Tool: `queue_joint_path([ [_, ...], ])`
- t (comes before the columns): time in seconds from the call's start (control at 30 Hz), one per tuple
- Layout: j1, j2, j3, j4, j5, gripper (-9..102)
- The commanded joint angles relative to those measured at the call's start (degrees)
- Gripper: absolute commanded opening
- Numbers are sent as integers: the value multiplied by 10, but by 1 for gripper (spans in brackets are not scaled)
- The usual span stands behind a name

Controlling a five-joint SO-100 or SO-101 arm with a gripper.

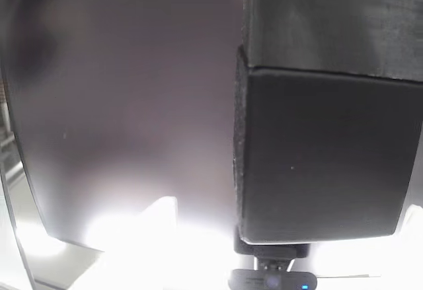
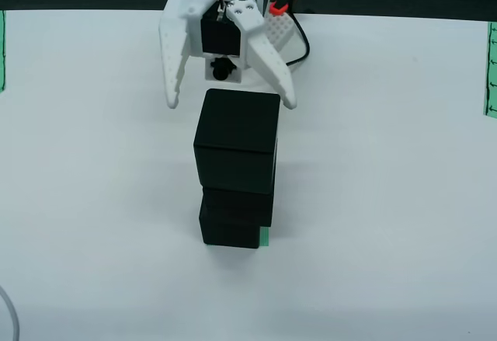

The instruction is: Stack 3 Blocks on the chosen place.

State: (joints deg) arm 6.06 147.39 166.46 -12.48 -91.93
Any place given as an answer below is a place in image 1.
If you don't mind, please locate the black webcam with clip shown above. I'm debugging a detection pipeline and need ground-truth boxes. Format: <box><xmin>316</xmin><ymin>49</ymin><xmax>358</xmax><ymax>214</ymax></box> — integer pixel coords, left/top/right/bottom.
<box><xmin>227</xmin><ymin>229</ymin><xmax>319</xmax><ymax>290</ymax></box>

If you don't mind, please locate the black monitor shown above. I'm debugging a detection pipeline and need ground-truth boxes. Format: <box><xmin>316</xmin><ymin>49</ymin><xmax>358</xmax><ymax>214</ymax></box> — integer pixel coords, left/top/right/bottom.
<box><xmin>0</xmin><ymin>0</ymin><xmax>256</xmax><ymax>254</ymax></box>

